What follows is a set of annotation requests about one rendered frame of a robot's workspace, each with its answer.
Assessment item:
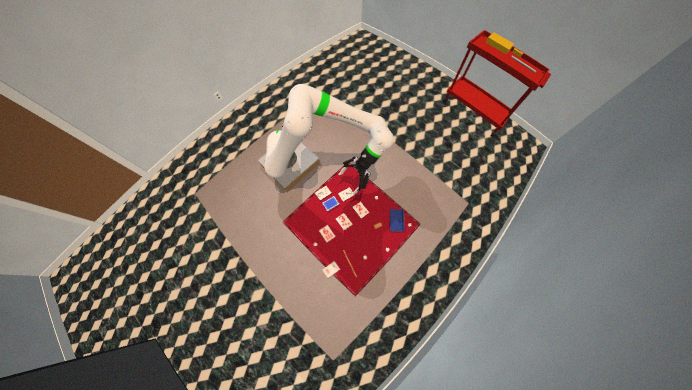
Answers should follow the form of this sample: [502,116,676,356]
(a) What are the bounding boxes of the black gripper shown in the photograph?
[339,156,372,194]

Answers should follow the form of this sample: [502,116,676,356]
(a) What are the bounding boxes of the blue book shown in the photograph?
[390,209,405,232]

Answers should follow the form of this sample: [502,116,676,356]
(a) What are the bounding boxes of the blue playing card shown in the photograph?
[339,187,355,201]
[323,196,339,211]

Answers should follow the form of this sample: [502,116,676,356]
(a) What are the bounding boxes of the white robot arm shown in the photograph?
[264,84,394,178]

